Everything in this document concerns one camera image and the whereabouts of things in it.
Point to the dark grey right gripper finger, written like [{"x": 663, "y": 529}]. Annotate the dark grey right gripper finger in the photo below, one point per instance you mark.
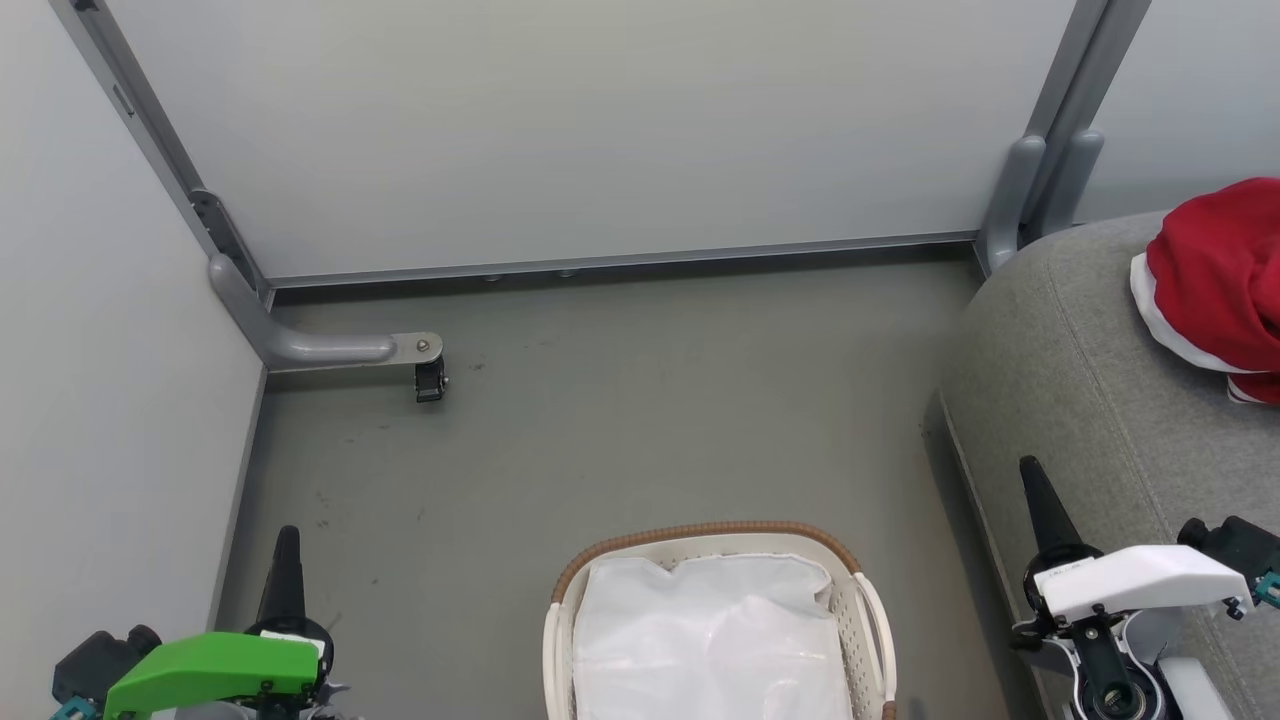
[{"x": 1048, "y": 515}]

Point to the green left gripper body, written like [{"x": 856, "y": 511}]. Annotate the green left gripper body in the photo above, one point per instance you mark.
[{"x": 215, "y": 665}]

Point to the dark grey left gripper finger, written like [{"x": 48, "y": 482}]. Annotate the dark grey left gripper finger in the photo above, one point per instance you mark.
[{"x": 284, "y": 580}]

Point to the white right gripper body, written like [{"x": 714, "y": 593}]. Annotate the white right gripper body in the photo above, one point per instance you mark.
[{"x": 1140, "y": 582}]

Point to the red fleece cloth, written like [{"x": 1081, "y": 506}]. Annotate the red fleece cloth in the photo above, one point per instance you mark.
[{"x": 1225, "y": 270}]

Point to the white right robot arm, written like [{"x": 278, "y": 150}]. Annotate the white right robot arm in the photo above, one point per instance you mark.
[{"x": 1195, "y": 690}]

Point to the white laundry basket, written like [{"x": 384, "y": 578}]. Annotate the white laundry basket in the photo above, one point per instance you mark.
[{"x": 865, "y": 640}]

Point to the grey fabric sofa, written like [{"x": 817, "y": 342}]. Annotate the grey fabric sofa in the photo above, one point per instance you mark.
[{"x": 1090, "y": 380}]

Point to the grey partition foot with caster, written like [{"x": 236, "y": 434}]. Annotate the grey partition foot with caster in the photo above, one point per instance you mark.
[{"x": 320, "y": 347}]

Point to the black caster wheel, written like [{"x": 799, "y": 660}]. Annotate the black caster wheel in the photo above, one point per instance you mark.
[{"x": 430, "y": 380}]

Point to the grey upright partition foot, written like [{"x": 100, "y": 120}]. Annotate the grey upright partition foot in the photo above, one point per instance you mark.
[
  {"x": 1078, "y": 175},
  {"x": 1012, "y": 200}
]

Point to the white plastic bag liner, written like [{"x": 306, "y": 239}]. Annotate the white plastic bag liner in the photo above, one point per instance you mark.
[{"x": 710, "y": 640}]

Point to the narrow white partition panel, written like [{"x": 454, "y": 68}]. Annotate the narrow white partition panel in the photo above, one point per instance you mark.
[{"x": 1190, "y": 100}]

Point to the large white partition panel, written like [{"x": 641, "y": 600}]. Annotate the large white partition panel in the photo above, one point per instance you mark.
[{"x": 600, "y": 130}]

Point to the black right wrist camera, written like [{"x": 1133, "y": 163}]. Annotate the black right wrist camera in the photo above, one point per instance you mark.
[{"x": 1240, "y": 548}]

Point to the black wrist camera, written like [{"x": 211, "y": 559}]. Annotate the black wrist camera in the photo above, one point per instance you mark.
[
  {"x": 100, "y": 660},
  {"x": 1240, "y": 548}
]

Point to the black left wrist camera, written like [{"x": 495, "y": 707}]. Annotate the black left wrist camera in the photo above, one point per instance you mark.
[{"x": 100, "y": 660}]

